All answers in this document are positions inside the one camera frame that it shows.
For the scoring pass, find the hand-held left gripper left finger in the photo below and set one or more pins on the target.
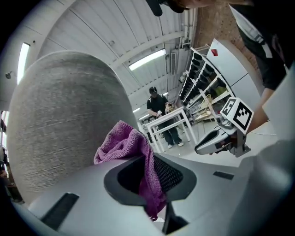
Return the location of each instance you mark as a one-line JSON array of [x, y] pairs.
[[92, 207]]

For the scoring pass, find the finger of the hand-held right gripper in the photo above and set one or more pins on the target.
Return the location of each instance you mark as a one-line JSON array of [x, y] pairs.
[[207, 143]]

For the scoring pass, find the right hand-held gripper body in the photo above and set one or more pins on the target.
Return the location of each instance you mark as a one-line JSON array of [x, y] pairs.
[[237, 119]]

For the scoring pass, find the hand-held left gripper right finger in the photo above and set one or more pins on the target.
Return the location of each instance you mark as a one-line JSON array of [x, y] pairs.
[[219, 191]]

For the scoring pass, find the purple cloth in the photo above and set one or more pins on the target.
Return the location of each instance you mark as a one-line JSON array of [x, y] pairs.
[[129, 145]]

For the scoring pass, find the grey fabric chair back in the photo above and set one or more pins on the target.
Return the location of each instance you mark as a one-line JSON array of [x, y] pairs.
[[64, 119]]

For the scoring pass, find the person's right forearm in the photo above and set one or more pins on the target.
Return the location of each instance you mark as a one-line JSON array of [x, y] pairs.
[[260, 110]]

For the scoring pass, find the wooden rack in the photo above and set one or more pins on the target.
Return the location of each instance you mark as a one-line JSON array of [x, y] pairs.
[[205, 108]]

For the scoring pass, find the white tall cabinet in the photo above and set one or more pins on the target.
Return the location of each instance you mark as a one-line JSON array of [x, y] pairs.
[[232, 69]]

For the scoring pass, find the white shelf with black bins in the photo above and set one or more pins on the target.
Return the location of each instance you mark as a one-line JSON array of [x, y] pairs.
[[202, 78]]

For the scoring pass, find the person's black shirt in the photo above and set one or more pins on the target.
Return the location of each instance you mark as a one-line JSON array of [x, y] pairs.
[[265, 46]]

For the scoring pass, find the ceiling air vent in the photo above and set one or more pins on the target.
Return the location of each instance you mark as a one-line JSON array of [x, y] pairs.
[[173, 63]]

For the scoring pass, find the long ceiling light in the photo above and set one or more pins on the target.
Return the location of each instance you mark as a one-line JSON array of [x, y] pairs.
[[147, 59], [23, 62]]

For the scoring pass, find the white frame table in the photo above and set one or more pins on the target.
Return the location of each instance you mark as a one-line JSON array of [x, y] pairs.
[[168, 119]]

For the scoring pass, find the white wall pipes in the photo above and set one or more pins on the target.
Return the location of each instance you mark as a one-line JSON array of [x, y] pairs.
[[190, 27]]

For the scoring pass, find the black head-worn camera rig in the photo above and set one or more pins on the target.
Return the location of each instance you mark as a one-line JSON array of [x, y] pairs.
[[166, 5]]

